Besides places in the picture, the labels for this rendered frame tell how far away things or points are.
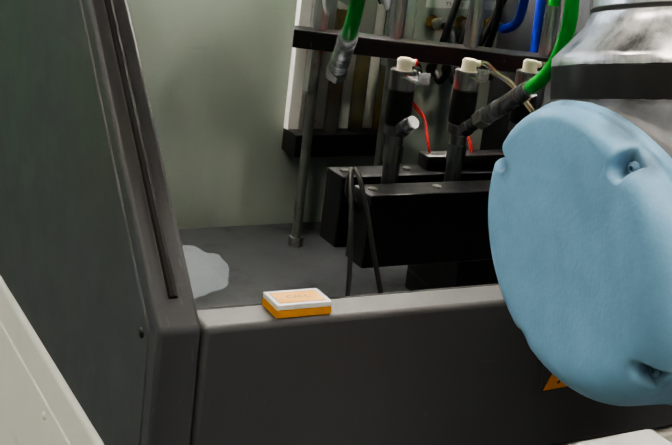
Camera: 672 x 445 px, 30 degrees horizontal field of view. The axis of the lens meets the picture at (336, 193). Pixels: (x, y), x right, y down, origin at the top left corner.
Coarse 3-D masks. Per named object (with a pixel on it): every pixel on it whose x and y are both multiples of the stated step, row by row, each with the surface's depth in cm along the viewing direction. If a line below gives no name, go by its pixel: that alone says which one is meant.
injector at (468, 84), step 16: (464, 80) 133; (464, 96) 134; (464, 112) 134; (448, 128) 136; (464, 128) 134; (448, 144) 136; (464, 144) 136; (448, 160) 137; (464, 160) 137; (448, 176) 137
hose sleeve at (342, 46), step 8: (336, 40) 116; (344, 40) 114; (352, 40) 114; (336, 48) 117; (344, 48) 115; (352, 48) 116; (336, 56) 118; (344, 56) 117; (336, 64) 119; (344, 64) 119; (336, 72) 121; (344, 72) 121
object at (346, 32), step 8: (352, 0) 109; (360, 0) 109; (352, 8) 110; (360, 8) 110; (352, 16) 111; (360, 16) 111; (344, 24) 112; (352, 24) 111; (344, 32) 113; (352, 32) 113
